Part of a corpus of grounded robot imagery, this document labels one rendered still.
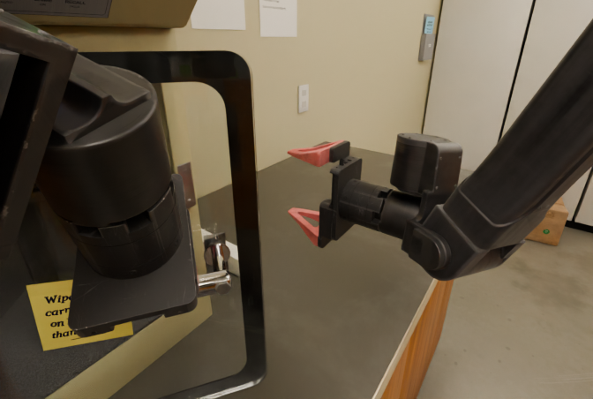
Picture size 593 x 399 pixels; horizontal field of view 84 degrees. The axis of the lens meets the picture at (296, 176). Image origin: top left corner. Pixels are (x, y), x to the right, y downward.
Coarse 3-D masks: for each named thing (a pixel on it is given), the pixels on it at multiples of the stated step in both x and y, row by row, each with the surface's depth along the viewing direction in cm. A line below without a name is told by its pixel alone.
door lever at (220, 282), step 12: (204, 252) 32; (216, 252) 32; (228, 252) 33; (216, 264) 30; (204, 276) 28; (216, 276) 28; (228, 276) 29; (204, 288) 28; (216, 288) 28; (228, 288) 28
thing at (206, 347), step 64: (128, 64) 24; (192, 64) 26; (192, 128) 27; (192, 192) 30; (256, 192) 32; (64, 256) 28; (256, 256) 34; (0, 320) 28; (192, 320) 35; (256, 320) 38; (0, 384) 30; (64, 384) 33; (128, 384) 35; (192, 384) 38; (256, 384) 42
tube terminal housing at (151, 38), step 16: (48, 32) 31; (64, 32) 32; (80, 32) 33; (96, 32) 34; (112, 32) 35; (128, 32) 37; (144, 32) 38; (160, 32) 39; (80, 48) 33; (96, 48) 34; (112, 48) 36; (128, 48) 37; (144, 48) 38; (160, 48) 40; (176, 48) 42
